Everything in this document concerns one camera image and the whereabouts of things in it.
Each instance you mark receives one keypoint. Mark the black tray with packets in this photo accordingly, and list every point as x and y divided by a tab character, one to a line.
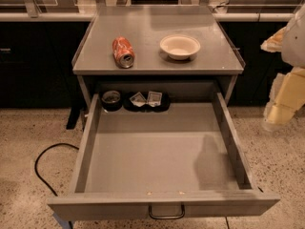
165	104

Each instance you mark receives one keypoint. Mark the black drawer handle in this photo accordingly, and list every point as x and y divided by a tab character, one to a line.
165	212

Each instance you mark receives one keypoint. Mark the white packet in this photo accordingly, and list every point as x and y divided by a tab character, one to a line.
138	99
154	99

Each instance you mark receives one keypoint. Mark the white packet right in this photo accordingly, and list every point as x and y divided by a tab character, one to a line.
154	99

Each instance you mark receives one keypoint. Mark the white packet left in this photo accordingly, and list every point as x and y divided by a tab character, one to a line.
138	99

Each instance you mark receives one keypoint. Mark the open grey top drawer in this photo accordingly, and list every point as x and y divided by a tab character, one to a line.
189	155

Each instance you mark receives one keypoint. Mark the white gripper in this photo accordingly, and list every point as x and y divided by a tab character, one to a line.
294	47

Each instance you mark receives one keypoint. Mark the orange coke can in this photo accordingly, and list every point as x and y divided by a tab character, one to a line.
122	52

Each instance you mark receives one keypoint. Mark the grey cabinet with top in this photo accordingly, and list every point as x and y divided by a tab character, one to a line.
144	27

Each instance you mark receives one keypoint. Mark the black round container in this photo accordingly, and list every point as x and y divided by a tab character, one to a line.
111	101

